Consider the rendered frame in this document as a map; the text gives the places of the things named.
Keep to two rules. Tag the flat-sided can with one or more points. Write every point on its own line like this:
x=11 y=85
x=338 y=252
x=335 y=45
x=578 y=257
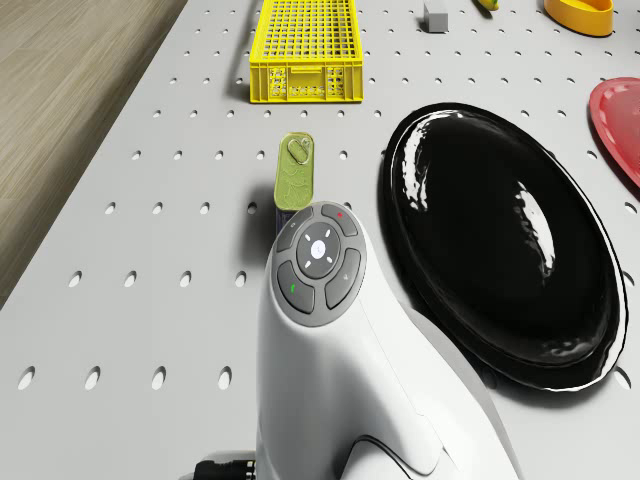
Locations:
x=294 y=175

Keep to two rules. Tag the black plate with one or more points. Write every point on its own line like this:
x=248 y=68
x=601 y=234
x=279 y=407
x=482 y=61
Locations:
x=500 y=250

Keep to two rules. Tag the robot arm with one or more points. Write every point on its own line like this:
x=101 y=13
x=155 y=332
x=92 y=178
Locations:
x=340 y=380

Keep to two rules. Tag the yellow bowl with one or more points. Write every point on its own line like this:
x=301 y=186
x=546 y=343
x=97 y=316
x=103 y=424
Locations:
x=580 y=20

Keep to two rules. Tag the red plate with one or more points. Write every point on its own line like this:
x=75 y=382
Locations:
x=620 y=125

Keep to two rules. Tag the grey cube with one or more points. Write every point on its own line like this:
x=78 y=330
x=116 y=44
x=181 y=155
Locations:
x=436 y=20

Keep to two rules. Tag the yellow basket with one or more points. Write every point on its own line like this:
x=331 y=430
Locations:
x=305 y=75

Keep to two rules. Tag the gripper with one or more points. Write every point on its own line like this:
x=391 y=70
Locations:
x=225 y=469

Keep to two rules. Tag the banana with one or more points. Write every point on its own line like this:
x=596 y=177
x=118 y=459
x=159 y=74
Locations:
x=487 y=4

